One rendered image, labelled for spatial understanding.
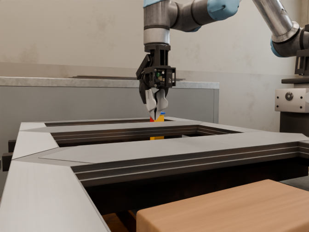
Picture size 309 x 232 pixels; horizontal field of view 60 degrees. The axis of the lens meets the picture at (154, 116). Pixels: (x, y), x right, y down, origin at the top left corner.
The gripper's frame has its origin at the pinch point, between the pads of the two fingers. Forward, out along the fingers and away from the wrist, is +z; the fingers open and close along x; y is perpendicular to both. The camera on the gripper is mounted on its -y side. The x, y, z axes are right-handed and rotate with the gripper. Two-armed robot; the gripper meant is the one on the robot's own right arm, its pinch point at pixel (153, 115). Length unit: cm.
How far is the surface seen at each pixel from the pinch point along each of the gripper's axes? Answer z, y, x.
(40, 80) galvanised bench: -13, -63, -28
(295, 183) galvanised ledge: 23, 15, 44
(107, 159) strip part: 5.6, 25.7, -21.3
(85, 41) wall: -66, -236, 26
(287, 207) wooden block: 1, 62, -20
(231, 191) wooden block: 1, 58, -21
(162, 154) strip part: 5.6, 25.9, -10.2
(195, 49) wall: -68, -235, 172
